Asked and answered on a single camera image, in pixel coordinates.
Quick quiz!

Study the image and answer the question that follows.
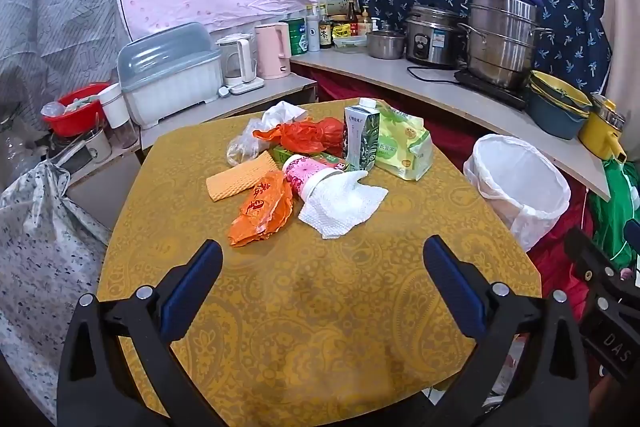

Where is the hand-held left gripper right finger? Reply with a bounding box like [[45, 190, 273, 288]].
[[421, 234, 592, 427]]

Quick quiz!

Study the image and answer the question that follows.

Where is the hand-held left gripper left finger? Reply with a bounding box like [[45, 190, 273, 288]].
[[56, 238, 224, 427]]

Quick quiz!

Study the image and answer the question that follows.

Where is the orange printed plastic bag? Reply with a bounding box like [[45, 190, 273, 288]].
[[228, 169, 296, 249]]

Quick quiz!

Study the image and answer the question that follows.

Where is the white lined trash bin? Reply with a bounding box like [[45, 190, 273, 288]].
[[463, 133, 572, 253]]

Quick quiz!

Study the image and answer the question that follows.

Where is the orange foam net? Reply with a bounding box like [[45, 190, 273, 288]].
[[206, 150, 278, 204]]

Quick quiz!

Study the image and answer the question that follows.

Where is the white paper towel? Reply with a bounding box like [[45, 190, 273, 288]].
[[298, 169, 389, 240]]

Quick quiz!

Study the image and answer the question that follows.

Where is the green snack bag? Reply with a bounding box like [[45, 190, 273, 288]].
[[372, 101, 433, 182]]

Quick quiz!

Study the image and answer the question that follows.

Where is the clear plastic bag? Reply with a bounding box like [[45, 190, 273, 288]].
[[226, 118, 273, 168]]

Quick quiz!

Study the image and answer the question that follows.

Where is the pink paper cup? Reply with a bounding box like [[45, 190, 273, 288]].
[[281, 154, 346, 210]]

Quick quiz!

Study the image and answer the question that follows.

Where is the white green drink carton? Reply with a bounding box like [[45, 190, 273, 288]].
[[343, 98, 382, 172]]

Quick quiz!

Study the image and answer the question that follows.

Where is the small green carton box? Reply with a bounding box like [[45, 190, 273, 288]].
[[272, 144, 351, 172]]

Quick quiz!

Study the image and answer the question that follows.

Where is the red-orange plastic bag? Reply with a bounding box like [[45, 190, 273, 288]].
[[252, 117, 346, 154]]

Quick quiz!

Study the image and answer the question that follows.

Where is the white tissue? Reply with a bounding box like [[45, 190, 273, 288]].
[[260, 101, 310, 130]]

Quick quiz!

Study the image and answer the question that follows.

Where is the dark red cloth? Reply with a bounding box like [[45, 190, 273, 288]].
[[320, 69, 593, 313]]

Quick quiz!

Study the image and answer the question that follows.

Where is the yellow pot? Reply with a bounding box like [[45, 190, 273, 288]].
[[579, 93, 628, 162]]

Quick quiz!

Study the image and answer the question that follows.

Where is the yellow patterned tablecloth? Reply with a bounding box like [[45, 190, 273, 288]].
[[97, 99, 543, 418]]

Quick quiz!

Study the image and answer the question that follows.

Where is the blue yellow bowl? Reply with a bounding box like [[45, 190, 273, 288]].
[[527, 92, 591, 141], [530, 70, 593, 108]]

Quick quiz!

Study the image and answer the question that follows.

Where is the grey printed bag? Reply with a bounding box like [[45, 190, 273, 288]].
[[0, 159, 111, 423]]

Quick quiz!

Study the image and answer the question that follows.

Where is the white mug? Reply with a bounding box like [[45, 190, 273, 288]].
[[82, 127, 113, 165]]

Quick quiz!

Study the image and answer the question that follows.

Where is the grey side shelf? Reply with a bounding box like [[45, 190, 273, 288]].
[[140, 74, 318, 152]]

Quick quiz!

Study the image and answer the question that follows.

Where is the black induction cooker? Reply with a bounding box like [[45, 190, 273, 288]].
[[454, 68, 531, 110]]

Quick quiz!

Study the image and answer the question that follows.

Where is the grey curved counter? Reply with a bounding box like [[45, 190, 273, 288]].
[[290, 52, 612, 202]]

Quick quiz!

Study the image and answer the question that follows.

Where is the white lidded blender cup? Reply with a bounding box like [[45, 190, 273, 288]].
[[97, 83, 138, 148]]

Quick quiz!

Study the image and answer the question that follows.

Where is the red basin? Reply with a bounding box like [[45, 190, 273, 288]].
[[41, 82, 112, 138]]

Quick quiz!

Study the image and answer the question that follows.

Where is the white dish rack grey lid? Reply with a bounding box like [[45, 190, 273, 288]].
[[116, 22, 223, 130]]

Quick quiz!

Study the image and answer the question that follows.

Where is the large steel steamer pot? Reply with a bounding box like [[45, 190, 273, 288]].
[[457, 0, 553, 90]]

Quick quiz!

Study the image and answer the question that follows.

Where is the white glass electric kettle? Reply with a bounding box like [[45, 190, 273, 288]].
[[216, 33, 266, 96]]

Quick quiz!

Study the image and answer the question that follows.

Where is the pink electric kettle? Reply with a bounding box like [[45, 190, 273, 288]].
[[255, 22, 293, 80]]

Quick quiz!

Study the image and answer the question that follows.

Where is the steel rice cooker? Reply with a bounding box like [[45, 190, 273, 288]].
[[404, 4, 463, 68]]

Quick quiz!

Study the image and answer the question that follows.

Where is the small steel pot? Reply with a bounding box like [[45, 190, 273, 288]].
[[366, 23, 407, 60]]

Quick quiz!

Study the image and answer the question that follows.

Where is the clear food container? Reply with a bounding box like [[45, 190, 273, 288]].
[[332, 34, 368, 54]]

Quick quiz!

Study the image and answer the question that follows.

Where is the white bottle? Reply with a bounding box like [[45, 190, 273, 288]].
[[306, 7, 321, 52]]

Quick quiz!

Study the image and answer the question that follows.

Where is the dark sauce bottle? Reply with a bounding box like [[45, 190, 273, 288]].
[[318, 4, 334, 49]]

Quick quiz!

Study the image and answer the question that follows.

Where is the grey patterned curtain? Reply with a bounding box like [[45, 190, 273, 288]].
[[0, 0, 126, 118]]

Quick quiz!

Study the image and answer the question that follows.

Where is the white card box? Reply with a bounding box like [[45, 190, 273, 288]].
[[316, 0, 353, 15]]

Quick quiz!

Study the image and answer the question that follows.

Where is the black power cable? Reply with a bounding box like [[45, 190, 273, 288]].
[[406, 65, 458, 84]]

